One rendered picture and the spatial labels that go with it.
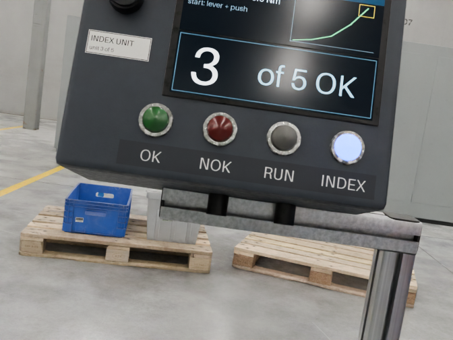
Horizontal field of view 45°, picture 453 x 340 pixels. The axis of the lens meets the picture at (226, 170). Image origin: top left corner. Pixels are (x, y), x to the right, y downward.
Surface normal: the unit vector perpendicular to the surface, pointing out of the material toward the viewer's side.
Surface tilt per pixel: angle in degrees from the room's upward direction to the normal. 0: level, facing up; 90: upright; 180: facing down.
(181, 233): 95
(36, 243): 89
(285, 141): 80
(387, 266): 90
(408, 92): 90
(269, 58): 75
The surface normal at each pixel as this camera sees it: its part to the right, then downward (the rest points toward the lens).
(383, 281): 0.00, 0.14
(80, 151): 0.04, -0.12
